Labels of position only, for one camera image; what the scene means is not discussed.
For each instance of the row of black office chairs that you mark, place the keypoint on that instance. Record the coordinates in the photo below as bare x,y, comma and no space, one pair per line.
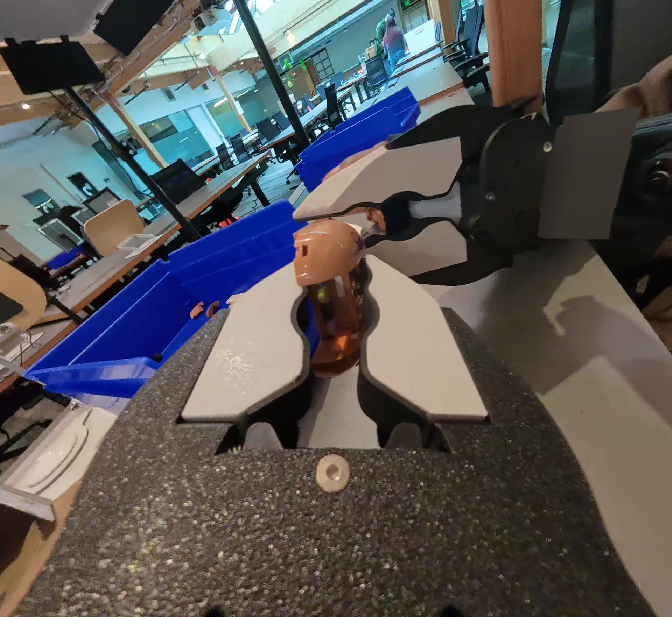
262,129

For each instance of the cardboard box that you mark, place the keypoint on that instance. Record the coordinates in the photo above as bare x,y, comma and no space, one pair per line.
26,559

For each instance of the wooden support post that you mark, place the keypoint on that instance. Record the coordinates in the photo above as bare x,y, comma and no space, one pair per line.
512,24

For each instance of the brown brick-built toy animal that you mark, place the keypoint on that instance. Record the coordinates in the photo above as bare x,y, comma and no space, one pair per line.
325,249

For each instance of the blue plastic bin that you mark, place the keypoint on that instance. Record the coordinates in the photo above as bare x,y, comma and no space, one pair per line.
131,312

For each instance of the small wooden divider panel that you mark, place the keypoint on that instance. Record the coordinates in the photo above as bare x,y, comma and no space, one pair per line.
113,226

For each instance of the white plastic lid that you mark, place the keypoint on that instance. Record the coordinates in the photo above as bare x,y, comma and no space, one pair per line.
57,449

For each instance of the stack of nested blue bins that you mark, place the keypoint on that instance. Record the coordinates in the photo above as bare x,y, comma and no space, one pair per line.
357,134

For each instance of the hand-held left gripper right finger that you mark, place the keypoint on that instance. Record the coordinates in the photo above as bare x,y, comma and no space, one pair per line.
420,360

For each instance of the black framed dark panel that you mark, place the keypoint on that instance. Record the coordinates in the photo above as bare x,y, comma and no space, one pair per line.
577,24

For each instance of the black stand pole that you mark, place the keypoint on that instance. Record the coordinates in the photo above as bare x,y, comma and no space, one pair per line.
257,40
131,160

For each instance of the long grey desk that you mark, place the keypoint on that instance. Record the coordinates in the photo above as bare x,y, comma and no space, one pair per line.
210,192

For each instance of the person's right forearm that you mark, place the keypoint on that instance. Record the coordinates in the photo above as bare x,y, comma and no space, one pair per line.
645,89

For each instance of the black wood-edged divider panel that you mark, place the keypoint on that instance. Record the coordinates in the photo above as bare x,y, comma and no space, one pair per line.
15,297

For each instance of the clear acrylic tray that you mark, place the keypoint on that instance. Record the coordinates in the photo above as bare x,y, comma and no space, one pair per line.
136,242

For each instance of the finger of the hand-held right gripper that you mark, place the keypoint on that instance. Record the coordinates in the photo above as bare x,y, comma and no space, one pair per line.
399,171
435,249

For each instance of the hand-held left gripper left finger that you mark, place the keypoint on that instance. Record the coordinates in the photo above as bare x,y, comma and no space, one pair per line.
252,360

